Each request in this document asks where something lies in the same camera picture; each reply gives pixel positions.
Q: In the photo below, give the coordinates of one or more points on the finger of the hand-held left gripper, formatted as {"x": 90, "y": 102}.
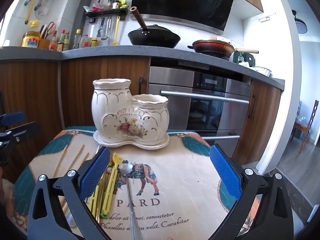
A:
{"x": 13, "y": 118}
{"x": 22, "y": 130}

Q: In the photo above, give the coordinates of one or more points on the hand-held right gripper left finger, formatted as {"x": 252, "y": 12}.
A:
{"x": 96, "y": 172}

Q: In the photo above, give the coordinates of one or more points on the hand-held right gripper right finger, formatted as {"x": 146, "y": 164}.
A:
{"x": 225, "y": 172}

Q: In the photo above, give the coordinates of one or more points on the wooden chopstick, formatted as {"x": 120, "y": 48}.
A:
{"x": 61, "y": 161}
{"x": 83, "y": 160}
{"x": 76, "y": 157}

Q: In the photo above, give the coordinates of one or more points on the white floral ceramic utensil holder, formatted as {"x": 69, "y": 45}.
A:
{"x": 120, "y": 110}

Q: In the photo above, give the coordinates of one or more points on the silver flower-shaped spoon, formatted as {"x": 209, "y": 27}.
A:
{"x": 125, "y": 167}

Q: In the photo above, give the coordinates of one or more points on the white ceramic saucer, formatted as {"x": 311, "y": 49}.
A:
{"x": 130, "y": 146}

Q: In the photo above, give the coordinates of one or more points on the printed horse table mat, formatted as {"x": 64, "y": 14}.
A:
{"x": 175, "y": 180}

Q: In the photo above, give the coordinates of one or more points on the narrow wooden base cabinet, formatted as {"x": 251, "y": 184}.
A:
{"x": 262, "y": 120}

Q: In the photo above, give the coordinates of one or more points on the large yellow jar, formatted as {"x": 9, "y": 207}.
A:
{"x": 30, "y": 40}

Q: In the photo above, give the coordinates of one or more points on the red label sauce bottle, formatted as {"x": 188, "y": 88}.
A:
{"x": 53, "y": 43}

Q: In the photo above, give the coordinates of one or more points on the stainless steel built-in oven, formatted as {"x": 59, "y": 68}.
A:
{"x": 170, "y": 105}

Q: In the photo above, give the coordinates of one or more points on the dark soy sauce bottle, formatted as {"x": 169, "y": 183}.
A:
{"x": 61, "y": 42}

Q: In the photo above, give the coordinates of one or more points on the green label sauce bottle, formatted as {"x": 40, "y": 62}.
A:
{"x": 66, "y": 41}

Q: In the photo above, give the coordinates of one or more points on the clear oil bottle yellow cap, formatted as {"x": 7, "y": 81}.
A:
{"x": 77, "y": 41}

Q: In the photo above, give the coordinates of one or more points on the wooden dining chair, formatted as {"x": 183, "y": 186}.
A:
{"x": 311, "y": 120}

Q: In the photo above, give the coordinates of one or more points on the pale vinegar jug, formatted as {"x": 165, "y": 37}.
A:
{"x": 85, "y": 42}

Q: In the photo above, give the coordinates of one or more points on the white pot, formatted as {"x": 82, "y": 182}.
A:
{"x": 261, "y": 70}

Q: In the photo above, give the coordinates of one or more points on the yellow squeeze bottle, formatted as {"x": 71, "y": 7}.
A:
{"x": 94, "y": 42}

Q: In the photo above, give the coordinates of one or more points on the dark green kitchen appliance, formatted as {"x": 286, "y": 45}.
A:
{"x": 247, "y": 59}

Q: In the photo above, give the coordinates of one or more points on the olive oil glass bottle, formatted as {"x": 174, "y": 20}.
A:
{"x": 240, "y": 58}

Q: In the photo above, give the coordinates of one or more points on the grey stone countertop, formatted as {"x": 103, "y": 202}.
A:
{"x": 112, "y": 53}

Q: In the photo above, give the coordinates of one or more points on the hanging metal peeler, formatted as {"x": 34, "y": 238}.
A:
{"x": 100, "y": 31}

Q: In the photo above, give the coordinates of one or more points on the hanging metal tongs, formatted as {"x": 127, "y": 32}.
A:
{"x": 108, "y": 28}

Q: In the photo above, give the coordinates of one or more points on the pink box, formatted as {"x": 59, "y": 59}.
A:
{"x": 98, "y": 7}

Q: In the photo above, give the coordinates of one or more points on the black-lid spice jar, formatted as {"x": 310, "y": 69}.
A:
{"x": 110, "y": 3}

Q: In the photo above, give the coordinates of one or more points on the yellow-green snack packet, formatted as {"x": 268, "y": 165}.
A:
{"x": 122, "y": 0}

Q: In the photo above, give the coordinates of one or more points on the black ceiling lamp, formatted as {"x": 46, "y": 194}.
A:
{"x": 300, "y": 25}

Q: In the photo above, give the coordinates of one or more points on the black range hood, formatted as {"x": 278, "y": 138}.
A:
{"x": 182, "y": 0}

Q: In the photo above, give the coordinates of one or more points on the black wall spice shelf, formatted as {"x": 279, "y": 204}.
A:
{"x": 107, "y": 12}

